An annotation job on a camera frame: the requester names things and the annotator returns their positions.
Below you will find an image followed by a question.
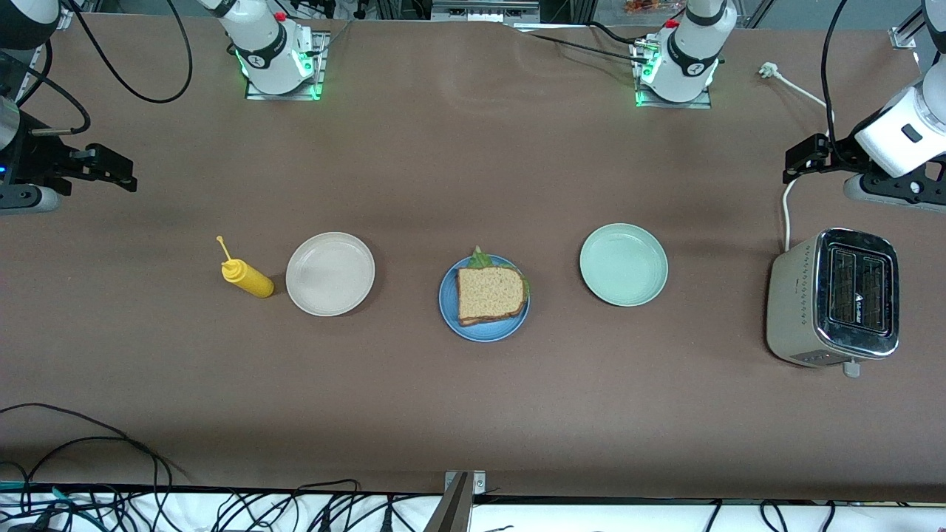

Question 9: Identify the beige chrome toaster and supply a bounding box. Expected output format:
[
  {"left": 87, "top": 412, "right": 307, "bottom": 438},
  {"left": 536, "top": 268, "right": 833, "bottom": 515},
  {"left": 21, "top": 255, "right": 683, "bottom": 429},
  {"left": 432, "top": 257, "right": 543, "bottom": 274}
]
[{"left": 766, "top": 228, "right": 901, "bottom": 379}]

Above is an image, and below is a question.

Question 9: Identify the green lettuce leaf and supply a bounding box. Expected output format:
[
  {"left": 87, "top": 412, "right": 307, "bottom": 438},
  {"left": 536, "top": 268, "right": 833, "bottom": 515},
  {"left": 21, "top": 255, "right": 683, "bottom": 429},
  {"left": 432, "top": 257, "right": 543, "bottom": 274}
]
[{"left": 466, "top": 246, "right": 531, "bottom": 298}]

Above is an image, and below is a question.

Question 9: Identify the grey metal bracket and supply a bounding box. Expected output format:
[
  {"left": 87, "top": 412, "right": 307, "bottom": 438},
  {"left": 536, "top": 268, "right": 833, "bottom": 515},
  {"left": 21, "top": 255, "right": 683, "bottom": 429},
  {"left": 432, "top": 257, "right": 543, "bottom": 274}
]
[{"left": 431, "top": 0, "right": 541, "bottom": 23}]

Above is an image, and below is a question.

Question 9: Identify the beige plate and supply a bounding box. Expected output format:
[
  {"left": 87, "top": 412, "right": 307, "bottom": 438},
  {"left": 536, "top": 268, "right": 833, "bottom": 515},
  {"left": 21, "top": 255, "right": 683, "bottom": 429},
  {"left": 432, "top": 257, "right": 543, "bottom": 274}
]
[{"left": 285, "top": 231, "right": 376, "bottom": 318}]

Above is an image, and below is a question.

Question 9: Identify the green plate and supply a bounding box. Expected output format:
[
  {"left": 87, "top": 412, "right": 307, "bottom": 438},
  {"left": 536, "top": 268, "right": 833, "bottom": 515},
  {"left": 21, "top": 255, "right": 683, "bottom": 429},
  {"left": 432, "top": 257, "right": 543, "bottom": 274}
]
[{"left": 579, "top": 222, "right": 670, "bottom": 307}]

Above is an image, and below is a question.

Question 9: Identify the black base cable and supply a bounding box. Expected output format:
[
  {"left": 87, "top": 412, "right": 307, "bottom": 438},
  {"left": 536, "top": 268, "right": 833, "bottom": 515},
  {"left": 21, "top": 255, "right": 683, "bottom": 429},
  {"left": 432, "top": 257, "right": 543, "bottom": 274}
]
[{"left": 510, "top": 21, "right": 655, "bottom": 66}]

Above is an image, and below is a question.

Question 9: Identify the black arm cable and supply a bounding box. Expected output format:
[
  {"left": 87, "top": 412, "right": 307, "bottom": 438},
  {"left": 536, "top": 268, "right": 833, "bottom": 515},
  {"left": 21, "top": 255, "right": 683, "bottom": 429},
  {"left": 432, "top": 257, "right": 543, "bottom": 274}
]
[
  {"left": 821, "top": 0, "right": 851, "bottom": 152},
  {"left": 0, "top": 0, "right": 193, "bottom": 137}
]

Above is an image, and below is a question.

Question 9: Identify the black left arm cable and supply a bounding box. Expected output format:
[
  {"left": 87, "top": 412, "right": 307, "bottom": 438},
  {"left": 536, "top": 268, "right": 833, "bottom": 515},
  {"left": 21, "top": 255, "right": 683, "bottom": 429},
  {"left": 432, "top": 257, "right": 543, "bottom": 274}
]
[{"left": 821, "top": 0, "right": 851, "bottom": 152}]

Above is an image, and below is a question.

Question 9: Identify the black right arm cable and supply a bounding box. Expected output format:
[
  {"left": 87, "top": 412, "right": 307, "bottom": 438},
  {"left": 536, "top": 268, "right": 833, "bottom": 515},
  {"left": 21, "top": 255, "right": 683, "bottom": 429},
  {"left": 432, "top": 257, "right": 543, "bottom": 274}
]
[{"left": 0, "top": 0, "right": 193, "bottom": 137}]

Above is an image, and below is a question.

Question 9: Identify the metal table bracket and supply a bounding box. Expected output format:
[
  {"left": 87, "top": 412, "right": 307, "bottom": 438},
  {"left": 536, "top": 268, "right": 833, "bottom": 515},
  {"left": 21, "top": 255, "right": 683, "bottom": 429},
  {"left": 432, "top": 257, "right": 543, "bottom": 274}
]
[{"left": 425, "top": 471, "right": 487, "bottom": 532}]

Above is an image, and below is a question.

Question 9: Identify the white shelf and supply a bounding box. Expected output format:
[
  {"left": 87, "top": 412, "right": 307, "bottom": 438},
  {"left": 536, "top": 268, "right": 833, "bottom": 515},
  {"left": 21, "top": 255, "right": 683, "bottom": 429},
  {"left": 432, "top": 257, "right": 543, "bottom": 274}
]
[{"left": 0, "top": 484, "right": 946, "bottom": 532}]

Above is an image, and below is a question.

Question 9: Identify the blue plate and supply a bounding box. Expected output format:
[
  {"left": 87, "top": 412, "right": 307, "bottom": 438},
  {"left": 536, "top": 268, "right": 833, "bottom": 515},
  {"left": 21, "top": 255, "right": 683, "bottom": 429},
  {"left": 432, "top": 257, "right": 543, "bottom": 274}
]
[{"left": 438, "top": 254, "right": 531, "bottom": 343}]

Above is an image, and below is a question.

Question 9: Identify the white toaster power cable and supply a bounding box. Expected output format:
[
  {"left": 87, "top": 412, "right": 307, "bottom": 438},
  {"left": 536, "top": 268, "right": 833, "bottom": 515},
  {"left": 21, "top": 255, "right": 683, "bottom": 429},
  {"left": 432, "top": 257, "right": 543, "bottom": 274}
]
[{"left": 758, "top": 62, "right": 836, "bottom": 252}]

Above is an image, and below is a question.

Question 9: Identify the yellow squeeze bottle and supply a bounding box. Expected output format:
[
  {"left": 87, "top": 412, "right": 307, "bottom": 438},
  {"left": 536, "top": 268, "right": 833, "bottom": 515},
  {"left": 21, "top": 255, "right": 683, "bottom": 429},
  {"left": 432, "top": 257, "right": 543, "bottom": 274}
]
[{"left": 216, "top": 235, "right": 276, "bottom": 299}]

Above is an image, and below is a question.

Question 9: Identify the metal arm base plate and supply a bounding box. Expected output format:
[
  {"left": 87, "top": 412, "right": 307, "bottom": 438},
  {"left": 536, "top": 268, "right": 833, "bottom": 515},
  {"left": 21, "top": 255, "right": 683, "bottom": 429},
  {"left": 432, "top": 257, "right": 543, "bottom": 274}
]
[
  {"left": 245, "top": 31, "right": 330, "bottom": 101},
  {"left": 632, "top": 37, "right": 714, "bottom": 110}
]

